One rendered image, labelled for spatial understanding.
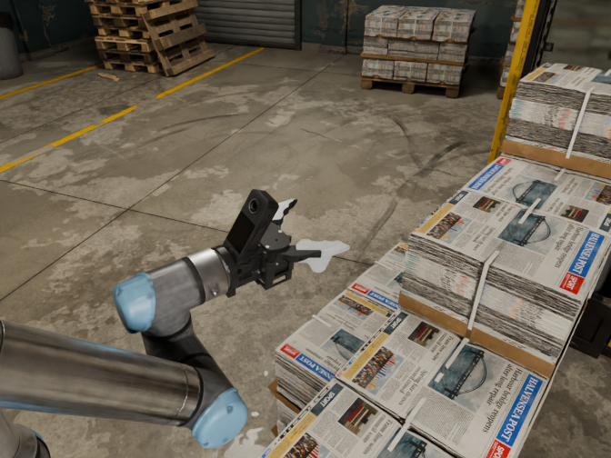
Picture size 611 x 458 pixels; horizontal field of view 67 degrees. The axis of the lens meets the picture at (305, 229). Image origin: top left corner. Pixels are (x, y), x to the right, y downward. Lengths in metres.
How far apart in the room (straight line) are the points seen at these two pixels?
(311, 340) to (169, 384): 0.91
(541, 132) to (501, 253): 0.55
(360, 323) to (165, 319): 0.93
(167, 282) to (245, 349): 1.61
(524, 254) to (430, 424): 0.41
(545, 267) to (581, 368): 1.43
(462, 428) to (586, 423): 1.29
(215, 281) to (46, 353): 0.27
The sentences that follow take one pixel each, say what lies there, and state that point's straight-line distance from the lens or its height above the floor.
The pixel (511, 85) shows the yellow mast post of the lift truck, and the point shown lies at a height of 1.13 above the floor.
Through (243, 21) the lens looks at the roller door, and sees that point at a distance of 8.39.
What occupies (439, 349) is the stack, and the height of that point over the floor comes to 0.83.
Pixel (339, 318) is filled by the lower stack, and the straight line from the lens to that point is 1.52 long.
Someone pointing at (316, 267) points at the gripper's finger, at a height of 1.19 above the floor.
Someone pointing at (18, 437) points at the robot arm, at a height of 1.08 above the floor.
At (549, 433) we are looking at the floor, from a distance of 2.19.
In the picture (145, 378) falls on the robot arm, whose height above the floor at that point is 1.24.
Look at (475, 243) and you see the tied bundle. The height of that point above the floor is 1.06.
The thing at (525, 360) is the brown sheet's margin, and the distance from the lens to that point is 1.16.
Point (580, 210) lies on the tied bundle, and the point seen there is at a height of 1.06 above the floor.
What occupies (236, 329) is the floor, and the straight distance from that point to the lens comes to 2.35.
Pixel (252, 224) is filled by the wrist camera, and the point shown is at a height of 1.29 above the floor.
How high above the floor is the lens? 1.65
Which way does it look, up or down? 33 degrees down
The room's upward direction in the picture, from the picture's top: straight up
